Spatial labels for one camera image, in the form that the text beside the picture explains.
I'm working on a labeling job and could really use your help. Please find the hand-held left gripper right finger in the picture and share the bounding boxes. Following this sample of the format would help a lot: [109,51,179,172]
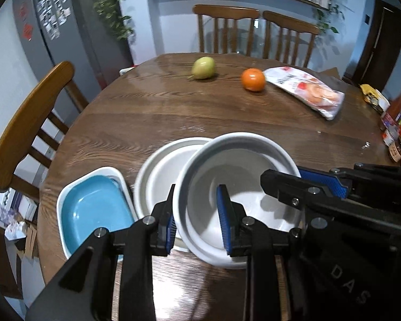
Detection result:
[217,185,308,321]

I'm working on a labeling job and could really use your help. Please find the trailing green vine plant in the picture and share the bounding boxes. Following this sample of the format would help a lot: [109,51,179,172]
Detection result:
[83,0,134,42]

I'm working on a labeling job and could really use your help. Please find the grey refrigerator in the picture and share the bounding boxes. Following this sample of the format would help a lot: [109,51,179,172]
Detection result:
[13,0,134,91]

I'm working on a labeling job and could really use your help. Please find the large grey bowl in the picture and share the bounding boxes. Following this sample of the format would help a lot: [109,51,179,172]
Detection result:
[134,137,214,251]

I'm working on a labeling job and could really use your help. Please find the red sauce bottle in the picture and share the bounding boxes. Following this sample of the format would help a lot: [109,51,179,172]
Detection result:
[381,89,401,129]

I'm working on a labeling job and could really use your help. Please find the plain blue square plate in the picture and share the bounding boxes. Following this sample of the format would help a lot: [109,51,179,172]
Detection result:
[61,175,134,256]

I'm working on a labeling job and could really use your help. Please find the white tissue pack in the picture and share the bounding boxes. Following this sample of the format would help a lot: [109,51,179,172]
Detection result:
[5,221,27,241]

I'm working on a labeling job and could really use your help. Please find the yellow snack packet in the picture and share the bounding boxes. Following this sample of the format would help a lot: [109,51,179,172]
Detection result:
[359,83,390,112]

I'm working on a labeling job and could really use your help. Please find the white and purple boxes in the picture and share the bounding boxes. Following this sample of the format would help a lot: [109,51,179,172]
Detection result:
[0,187,39,228]

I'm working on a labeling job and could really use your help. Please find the wooden dining chair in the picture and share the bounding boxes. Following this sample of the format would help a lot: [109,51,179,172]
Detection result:
[262,11,321,68]
[192,4,260,55]
[0,61,89,204]

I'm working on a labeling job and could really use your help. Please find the dark wooden door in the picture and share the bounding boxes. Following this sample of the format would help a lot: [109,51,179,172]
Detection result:
[342,0,401,91]

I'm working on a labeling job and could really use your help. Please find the cluster of fridge photos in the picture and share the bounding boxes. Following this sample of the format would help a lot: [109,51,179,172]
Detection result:
[37,0,71,39]

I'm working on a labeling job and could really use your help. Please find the orange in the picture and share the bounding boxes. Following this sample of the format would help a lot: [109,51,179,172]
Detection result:
[241,68,266,92]

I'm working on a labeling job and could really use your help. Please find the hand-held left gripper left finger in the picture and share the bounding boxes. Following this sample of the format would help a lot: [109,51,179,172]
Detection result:
[25,183,178,321]

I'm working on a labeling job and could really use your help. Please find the dark lid sauce jar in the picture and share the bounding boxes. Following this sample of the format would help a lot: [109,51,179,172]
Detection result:
[389,140,401,163]

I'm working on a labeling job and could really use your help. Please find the straight-sided white bowl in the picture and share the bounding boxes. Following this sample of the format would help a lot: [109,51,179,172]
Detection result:
[173,132,304,270]

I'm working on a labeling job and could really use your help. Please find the small-leaved hanging plant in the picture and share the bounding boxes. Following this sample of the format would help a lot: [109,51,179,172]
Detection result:
[314,0,345,34]

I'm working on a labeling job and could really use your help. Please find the small white-capped jar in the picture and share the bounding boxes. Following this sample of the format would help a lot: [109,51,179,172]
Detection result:
[383,129,398,148]

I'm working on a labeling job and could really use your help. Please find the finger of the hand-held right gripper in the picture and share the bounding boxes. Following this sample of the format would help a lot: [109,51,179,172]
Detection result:
[261,169,351,221]
[299,164,401,204]

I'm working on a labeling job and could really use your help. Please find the white snack bag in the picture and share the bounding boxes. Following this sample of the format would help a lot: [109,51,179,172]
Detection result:
[263,66,345,121]

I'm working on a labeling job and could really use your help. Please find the brown wooden cabinet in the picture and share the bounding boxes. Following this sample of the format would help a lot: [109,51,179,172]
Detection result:
[0,219,24,300]

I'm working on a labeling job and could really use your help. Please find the green pear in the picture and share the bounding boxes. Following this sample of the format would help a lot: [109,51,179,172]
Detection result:
[189,56,217,81]

